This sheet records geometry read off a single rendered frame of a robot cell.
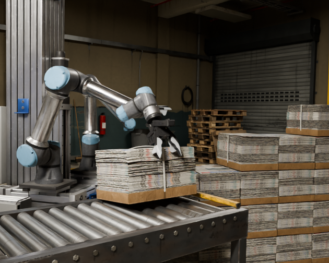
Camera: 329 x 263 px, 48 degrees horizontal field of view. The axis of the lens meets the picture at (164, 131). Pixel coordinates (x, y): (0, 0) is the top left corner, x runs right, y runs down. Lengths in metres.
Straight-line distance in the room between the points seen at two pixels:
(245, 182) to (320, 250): 0.79
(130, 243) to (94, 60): 8.40
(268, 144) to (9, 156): 1.66
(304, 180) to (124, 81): 7.63
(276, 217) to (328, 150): 0.61
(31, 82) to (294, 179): 1.84
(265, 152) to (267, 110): 7.85
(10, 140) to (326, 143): 2.11
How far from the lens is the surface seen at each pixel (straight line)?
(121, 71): 9.87
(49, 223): 1.49
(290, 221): 2.78
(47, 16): 2.41
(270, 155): 2.61
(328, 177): 2.91
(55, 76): 1.86
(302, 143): 2.74
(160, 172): 1.63
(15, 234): 1.42
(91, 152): 2.51
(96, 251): 1.22
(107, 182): 1.70
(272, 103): 10.32
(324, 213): 2.94
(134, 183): 1.56
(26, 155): 1.96
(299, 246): 2.89
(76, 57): 9.31
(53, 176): 2.09
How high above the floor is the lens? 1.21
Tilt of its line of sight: 3 degrees down
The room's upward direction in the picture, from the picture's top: 1 degrees clockwise
